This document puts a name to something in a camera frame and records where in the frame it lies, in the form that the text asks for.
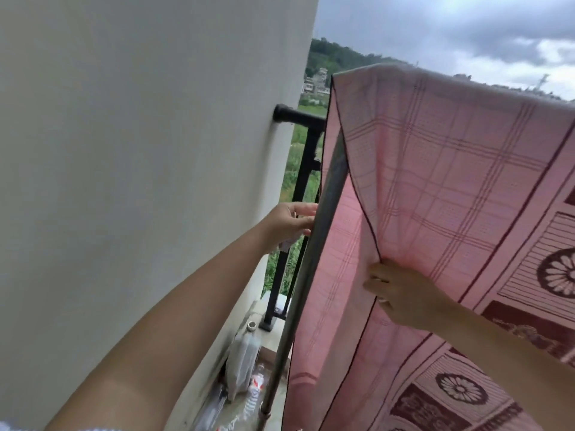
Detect person's left hand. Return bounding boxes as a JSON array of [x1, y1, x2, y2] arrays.
[[261, 202, 319, 255]]

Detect person's right hand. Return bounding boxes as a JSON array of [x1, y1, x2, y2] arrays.
[[362, 259, 455, 331]]

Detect grey metal pole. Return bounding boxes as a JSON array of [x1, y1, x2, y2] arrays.
[[260, 125, 350, 421]]

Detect pink patterned woven mat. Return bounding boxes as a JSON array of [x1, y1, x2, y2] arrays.
[[282, 63, 575, 431]]

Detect person's left forearm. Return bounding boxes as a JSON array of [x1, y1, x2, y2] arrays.
[[45, 219, 276, 431]]

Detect person's right forearm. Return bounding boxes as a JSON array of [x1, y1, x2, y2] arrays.
[[430, 292, 575, 431]]

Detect black metal railing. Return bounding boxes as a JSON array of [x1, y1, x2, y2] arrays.
[[262, 103, 327, 333]]

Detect distant buildings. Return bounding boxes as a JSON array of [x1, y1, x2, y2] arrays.
[[301, 67, 332, 106]]

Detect clear plastic bottle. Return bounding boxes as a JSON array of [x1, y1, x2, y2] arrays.
[[247, 372, 267, 401]]

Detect white plastic bag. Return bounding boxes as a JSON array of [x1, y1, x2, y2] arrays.
[[224, 334, 261, 403]]

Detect wooded hill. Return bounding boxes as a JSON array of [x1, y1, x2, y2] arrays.
[[307, 37, 410, 82]]

